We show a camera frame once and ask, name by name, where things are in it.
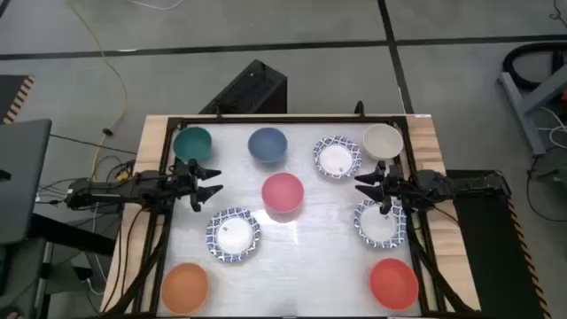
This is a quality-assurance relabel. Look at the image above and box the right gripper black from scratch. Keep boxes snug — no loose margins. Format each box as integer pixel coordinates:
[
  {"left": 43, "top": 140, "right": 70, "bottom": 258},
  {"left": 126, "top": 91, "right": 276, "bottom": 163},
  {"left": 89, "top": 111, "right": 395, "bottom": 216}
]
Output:
[{"left": 353, "top": 160, "right": 417, "bottom": 216}]

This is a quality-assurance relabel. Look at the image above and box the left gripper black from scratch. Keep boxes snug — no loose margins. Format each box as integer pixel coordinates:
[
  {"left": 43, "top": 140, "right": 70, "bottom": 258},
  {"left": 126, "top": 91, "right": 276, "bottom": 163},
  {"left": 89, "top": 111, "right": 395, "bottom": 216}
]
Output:
[{"left": 170, "top": 158, "right": 225, "bottom": 214}]

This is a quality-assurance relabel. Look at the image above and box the teal bowl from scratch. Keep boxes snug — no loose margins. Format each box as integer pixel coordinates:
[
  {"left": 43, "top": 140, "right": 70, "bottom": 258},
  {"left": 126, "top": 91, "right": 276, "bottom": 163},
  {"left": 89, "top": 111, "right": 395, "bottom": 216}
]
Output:
[{"left": 172, "top": 127, "right": 214, "bottom": 164}]

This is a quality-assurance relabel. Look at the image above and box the blue patterned paper plate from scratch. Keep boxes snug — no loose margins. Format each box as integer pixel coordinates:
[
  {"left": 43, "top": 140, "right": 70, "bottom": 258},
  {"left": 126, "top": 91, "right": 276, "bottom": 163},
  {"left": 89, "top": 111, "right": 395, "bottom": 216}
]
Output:
[
  {"left": 353, "top": 198, "right": 408, "bottom": 250},
  {"left": 312, "top": 135, "right": 363, "bottom": 181},
  {"left": 206, "top": 206, "right": 262, "bottom": 264}
]

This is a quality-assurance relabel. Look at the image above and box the white bowl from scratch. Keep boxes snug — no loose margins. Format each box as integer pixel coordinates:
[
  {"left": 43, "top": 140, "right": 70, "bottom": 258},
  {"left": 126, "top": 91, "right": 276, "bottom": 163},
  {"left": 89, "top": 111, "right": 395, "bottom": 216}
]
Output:
[{"left": 362, "top": 123, "right": 405, "bottom": 161}]

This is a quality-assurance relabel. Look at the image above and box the blue bowl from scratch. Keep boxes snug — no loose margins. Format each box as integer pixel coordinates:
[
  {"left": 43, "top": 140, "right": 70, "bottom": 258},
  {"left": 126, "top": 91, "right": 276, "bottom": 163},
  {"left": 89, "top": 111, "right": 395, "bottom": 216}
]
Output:
[{"left": 247, "top": 127, "right": 289, "bottom": 165}]

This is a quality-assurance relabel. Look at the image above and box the pink bowl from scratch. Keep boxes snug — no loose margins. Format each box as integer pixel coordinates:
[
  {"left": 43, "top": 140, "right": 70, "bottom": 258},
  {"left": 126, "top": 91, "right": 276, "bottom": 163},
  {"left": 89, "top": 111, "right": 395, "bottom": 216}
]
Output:
[{"left": 260, "top": 172, "right": 306, "bottom": 215}]

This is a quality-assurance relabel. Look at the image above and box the red bowl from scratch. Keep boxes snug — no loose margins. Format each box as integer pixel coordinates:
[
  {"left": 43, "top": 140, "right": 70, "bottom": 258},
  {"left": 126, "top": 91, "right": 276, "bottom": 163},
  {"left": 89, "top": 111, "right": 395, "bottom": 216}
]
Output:
[{"left": 369, "top": 257, "right": 420, "bottom": 312}]

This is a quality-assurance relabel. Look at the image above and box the orange bowl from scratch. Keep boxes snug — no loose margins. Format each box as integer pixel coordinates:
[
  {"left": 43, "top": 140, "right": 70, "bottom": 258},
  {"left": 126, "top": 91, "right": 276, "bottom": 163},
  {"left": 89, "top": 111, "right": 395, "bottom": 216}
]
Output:
[{"left": 160, "top": 261, "right": 210, "bottom": 316}]

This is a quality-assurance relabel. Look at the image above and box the black perforated box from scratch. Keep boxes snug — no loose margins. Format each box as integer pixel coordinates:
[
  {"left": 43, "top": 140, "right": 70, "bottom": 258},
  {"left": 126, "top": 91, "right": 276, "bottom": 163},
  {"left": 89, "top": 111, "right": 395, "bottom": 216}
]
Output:
[{"left": 198, "top": 58, "right": 289, "bottom": 116}]

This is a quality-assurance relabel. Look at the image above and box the black mat with striped edge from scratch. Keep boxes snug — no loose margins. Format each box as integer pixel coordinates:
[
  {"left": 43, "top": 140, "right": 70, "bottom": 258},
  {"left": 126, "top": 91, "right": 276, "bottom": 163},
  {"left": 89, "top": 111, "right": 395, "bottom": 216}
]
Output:
[
  {"left": 0, "top": 74, "right": 36, "bottom": 126},
  {"left": 444, "top": 168, "right": 553, "bottom": 319}
]

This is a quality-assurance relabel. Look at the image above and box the grey metal desk leg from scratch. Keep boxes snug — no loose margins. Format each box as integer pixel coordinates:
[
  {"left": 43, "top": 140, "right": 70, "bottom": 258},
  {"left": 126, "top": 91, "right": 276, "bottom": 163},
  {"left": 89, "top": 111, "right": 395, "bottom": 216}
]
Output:
[{"left": 496, "top": 61, "right": 567, "bottom": 157}]

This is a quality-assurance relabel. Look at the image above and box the grey equipment cart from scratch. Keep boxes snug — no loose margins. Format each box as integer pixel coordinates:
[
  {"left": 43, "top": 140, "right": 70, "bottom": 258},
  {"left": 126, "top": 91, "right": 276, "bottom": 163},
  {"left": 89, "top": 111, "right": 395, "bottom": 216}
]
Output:
[{"left": 0, "top": 118, "right": 53, "bottom": 319}]

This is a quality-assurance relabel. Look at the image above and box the black metal table frame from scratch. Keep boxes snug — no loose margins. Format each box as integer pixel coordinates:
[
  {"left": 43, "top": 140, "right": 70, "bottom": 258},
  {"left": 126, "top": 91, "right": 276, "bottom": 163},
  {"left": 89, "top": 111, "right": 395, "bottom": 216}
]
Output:
[{"left": 104, "top": 114, "right": 475, "bottom": 319}]

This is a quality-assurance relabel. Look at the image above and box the yellow floor cable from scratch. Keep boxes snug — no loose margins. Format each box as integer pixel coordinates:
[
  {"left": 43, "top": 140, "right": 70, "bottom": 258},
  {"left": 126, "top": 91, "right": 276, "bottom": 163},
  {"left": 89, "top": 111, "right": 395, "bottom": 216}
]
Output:
[{"left": 66, "top": 0, "right": 130, "bottom": 183}]

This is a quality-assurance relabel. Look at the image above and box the white floor cable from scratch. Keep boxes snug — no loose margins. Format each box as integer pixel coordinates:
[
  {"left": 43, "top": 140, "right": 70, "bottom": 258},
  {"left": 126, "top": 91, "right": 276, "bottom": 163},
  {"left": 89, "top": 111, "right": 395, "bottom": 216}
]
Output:
[{"left": 126, "top": 0, "right": 185, "bottom": 12}]

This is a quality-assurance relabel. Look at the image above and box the white cable loop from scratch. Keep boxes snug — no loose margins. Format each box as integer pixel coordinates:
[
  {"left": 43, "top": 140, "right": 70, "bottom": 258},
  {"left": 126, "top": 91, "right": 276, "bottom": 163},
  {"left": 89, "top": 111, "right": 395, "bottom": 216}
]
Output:
[{"left": 536, "top": 105, "right": 567, "bottom": 151}]

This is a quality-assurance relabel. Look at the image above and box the black flexible hose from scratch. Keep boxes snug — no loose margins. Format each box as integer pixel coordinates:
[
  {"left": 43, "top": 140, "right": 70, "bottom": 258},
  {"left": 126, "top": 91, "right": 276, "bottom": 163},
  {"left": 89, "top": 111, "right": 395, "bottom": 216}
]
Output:
[{"left": 501, "top": 40, "right": 567, "bottom": 92}]

